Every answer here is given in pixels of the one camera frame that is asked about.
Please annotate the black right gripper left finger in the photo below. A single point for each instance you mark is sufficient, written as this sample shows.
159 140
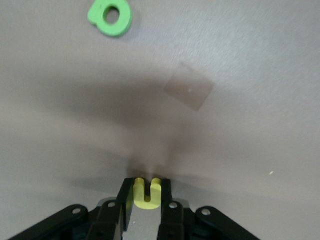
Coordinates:
105 220

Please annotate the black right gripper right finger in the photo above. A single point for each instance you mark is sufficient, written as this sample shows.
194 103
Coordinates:
172 220

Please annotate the yellow foam letter u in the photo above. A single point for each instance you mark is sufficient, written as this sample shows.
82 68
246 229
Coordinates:
147 205

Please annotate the green foam letter g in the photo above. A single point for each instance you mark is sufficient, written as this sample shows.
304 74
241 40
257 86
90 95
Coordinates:
123 25

